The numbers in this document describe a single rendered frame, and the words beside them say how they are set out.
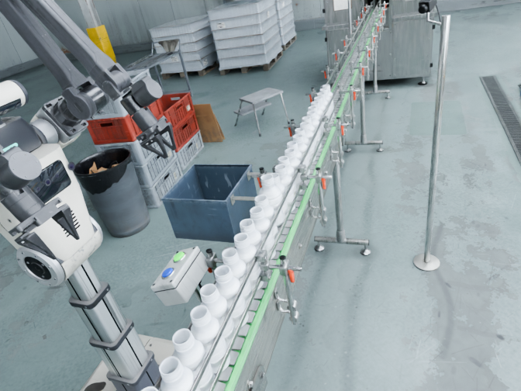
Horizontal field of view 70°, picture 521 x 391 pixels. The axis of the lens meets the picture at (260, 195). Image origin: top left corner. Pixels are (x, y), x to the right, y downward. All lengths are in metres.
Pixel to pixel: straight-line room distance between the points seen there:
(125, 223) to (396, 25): 4.01
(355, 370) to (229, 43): 6.50
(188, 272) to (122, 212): 2.24
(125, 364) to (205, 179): 0.89
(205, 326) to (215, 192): 1.20
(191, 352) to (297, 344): 1.41
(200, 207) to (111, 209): 1.67
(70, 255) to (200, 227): 0.59
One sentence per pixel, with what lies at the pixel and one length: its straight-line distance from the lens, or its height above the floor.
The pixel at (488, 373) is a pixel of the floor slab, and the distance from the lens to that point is 2.14.
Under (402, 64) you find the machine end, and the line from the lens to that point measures 5.53.
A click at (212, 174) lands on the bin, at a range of 1.87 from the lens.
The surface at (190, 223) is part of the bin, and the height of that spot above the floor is 0.82.
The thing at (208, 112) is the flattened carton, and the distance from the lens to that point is 4.42.
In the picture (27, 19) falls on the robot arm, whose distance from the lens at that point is 1.29.
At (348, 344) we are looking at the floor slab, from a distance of 2.14.
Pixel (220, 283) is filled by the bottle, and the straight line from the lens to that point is 0.86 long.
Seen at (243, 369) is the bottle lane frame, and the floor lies 0.97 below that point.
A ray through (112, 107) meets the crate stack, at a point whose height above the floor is 0.97.
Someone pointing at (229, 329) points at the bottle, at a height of 1.06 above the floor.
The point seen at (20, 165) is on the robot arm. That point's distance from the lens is 0.82.
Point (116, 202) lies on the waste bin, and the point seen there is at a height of 0.35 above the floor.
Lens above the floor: 1.73
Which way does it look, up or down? 31 degrees down
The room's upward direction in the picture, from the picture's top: 11 degrees counter-clockwise
